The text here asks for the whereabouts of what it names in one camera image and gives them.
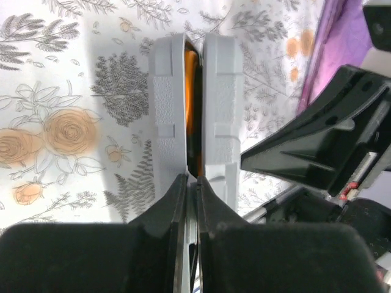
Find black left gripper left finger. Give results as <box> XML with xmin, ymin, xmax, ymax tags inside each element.
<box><xmin>1</xmin><ymin>175</ymin><xmax>187</xmax><ymax>292</ymax></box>

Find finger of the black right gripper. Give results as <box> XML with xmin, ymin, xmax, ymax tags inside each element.
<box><xmin>241</xmin><ymin>65</ymin><xmax>390</xmax><ymax>197</ymax></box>

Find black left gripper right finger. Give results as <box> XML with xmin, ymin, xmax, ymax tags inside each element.
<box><xmin>197</xmin><ymin>176</ymin><xmax>382</xmax><ymax>292</ymax></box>

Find grey plastic tool case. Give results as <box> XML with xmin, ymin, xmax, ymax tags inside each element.
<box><xmin>148</xmin><ymin>34</ymin><xmax>244</xmax><ymax>209</ymax></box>

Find orange tape measure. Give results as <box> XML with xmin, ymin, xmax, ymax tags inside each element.
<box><xmin>184</xmin><ymin>42</ymin><xmax>203</xmax><ymax>177</ymax></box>

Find purple princess print bag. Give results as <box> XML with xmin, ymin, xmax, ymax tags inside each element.
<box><xmin>297</xmin><ymin>0</ymin><xmax>372</xmax><ymax>114</ymax></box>

